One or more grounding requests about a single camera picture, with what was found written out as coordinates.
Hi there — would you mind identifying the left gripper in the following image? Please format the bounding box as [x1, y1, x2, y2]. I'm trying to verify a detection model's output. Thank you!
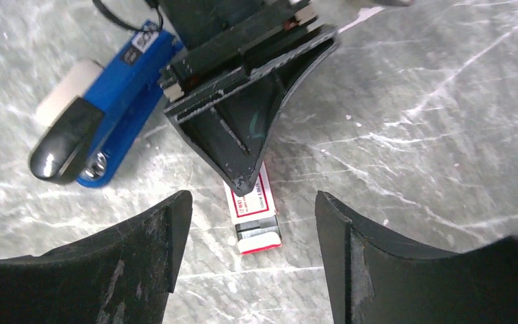
[159, 1, 339, 196]

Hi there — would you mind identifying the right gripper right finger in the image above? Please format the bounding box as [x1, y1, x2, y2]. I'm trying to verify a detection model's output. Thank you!
[315, 191, 518, 323]

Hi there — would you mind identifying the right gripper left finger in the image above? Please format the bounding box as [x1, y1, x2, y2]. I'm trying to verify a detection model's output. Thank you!
[0, 190, 192, 323]

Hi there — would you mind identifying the red white staple box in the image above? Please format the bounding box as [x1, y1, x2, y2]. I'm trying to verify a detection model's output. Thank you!
[224, 163, 282, 255]

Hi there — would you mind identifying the blue stapler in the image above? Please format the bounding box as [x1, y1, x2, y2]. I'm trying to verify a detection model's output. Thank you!
[28, 20, 183, 188]

